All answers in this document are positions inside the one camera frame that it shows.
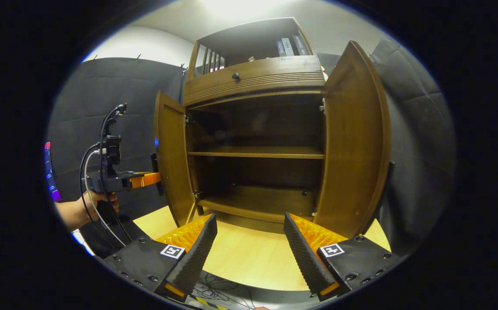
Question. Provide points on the light grey book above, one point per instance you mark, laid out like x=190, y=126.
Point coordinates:
x=288, y=46

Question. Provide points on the wooden double-door shoe cabinet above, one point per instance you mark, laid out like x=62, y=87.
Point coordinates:
x=253, y=86

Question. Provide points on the colourful display screen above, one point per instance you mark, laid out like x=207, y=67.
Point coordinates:
x=50, y=172

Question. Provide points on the dark grey book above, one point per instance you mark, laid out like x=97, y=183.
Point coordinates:
x=300, y=44

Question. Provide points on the wooden cabinet drawer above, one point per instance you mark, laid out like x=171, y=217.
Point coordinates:
x=253, y=79

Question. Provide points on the wooden shoe cabinet door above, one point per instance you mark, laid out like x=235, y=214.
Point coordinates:
x=352, y=142
x=173, y=159

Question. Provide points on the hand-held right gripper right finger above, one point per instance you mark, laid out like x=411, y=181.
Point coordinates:
x=305, y=254

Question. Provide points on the black backdrop cloth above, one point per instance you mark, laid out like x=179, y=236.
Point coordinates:
x=128, y=94

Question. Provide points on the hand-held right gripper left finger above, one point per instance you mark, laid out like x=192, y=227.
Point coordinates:
x=197, y=254

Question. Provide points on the large ceiling light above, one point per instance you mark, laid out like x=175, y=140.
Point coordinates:
x=249, y=6

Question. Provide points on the blue-grey book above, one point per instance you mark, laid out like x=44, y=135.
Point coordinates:
x=280, y=48

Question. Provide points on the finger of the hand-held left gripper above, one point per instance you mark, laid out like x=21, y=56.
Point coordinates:
x=145, y=180

